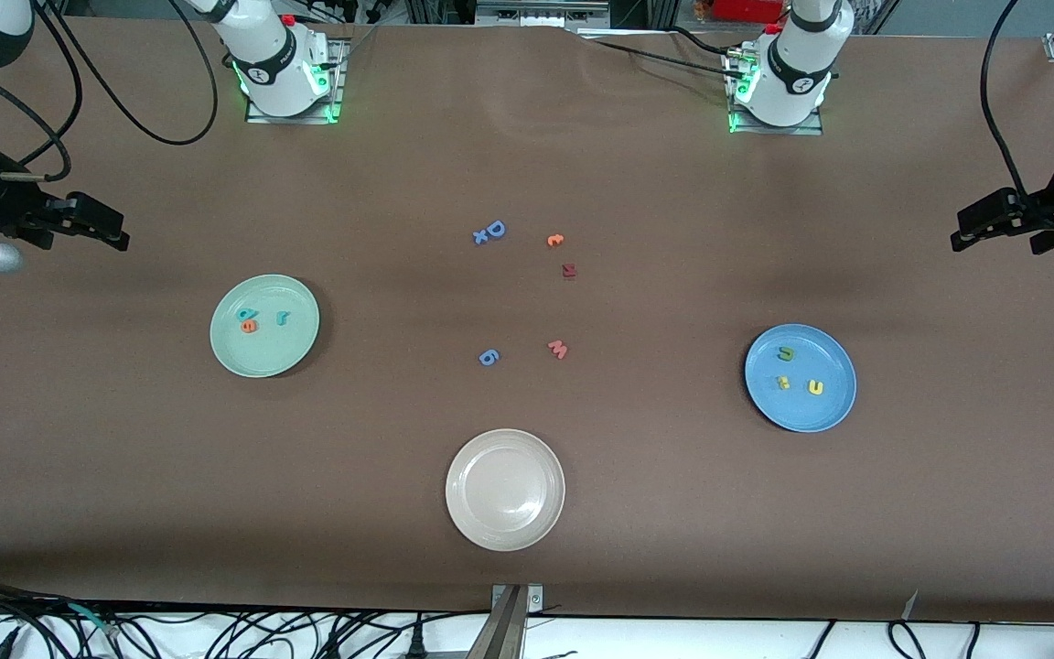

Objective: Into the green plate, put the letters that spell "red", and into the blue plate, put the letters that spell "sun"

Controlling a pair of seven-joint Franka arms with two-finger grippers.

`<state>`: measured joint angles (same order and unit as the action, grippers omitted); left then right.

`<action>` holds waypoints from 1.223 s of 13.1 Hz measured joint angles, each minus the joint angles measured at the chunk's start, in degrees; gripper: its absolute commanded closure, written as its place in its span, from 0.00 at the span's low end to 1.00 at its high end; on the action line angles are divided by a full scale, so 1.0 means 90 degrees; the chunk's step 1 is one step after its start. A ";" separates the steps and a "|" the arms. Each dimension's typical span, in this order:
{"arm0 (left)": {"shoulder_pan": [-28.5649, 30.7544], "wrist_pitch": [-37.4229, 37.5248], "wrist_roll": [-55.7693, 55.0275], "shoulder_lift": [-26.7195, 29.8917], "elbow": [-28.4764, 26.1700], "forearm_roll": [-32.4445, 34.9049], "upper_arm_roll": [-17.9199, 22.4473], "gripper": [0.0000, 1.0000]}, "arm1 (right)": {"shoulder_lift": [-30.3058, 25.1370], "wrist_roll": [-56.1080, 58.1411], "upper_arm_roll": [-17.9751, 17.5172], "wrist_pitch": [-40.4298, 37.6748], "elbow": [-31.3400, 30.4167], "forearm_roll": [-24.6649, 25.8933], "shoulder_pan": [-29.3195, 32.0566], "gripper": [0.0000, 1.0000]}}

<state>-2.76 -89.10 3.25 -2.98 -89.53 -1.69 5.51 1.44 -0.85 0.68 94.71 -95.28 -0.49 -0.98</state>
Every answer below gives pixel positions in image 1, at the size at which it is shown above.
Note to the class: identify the white paper tag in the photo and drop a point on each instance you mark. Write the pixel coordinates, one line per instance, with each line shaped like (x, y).
(911, 604)

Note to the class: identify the blue plate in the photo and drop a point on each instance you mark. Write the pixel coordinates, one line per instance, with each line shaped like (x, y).
(801, 416)

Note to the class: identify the teal letter p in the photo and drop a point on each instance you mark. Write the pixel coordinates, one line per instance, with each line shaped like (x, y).
(243, 313)

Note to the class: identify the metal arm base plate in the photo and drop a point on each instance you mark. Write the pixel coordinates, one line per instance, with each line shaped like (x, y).
(337, 69)
(739, 126)

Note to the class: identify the pink letter w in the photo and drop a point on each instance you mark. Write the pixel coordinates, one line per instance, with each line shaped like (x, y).
(558, 350)

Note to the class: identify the red box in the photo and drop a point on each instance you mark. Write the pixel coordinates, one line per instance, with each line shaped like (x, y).
(747, 9)

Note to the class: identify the green plate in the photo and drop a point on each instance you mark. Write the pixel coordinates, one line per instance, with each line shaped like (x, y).
(262, 357)

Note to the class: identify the yellow letter u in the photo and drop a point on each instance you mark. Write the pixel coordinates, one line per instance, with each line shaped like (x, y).
(812, 389)

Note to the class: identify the brown table cover sheet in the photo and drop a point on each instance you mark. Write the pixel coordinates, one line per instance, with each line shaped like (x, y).
(124, 458)

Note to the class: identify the aluminium frame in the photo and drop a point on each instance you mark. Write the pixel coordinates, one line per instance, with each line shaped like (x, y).
(541, 14)

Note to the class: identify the blue number 6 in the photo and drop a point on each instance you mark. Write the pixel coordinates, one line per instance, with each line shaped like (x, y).
(489, 360)

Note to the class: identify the blue letter D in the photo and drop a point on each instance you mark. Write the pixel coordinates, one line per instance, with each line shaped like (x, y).
(490, 229)

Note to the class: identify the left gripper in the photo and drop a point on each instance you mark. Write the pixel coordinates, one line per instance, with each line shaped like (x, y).
(1051, 205)

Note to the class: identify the metal table edge bracket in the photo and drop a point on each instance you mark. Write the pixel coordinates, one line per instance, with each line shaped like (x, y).
(510, 622)

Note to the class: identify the beige plate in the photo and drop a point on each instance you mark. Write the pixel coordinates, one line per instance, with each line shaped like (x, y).
(505, 490)

